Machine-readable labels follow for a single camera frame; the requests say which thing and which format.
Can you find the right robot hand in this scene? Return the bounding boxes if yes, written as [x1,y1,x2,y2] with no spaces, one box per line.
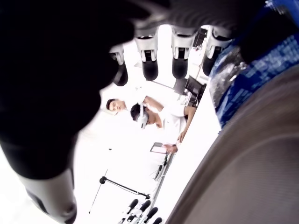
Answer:
[0,0,267,224]

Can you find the blue Oreo package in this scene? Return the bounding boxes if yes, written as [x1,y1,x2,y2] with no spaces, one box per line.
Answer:
[208,0,299,129]

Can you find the person with black trousers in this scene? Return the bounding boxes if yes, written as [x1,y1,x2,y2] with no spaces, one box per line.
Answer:
[102,98,128,117]

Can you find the white VR headset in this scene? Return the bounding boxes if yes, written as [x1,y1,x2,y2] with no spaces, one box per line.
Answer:
[137,102,150,130]

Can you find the black boom stand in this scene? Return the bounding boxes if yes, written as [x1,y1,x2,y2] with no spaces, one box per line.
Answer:
[88,169,151,214]

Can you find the person in white shirt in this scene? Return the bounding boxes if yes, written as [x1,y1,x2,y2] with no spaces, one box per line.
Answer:
[130,95,196,154]

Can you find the grey tablet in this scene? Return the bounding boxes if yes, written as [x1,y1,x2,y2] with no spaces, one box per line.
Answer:
[150,142,169,154]

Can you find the black monitor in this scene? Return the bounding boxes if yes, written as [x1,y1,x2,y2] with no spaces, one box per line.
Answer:
[184,76,207,107]

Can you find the round brown tray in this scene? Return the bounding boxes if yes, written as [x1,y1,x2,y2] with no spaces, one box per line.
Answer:
[164,67,299,224]

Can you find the black handled tool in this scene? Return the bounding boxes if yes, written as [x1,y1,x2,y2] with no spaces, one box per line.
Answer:
[146,207,158,221]
[127,198,139,214]
[139,200,151,212]

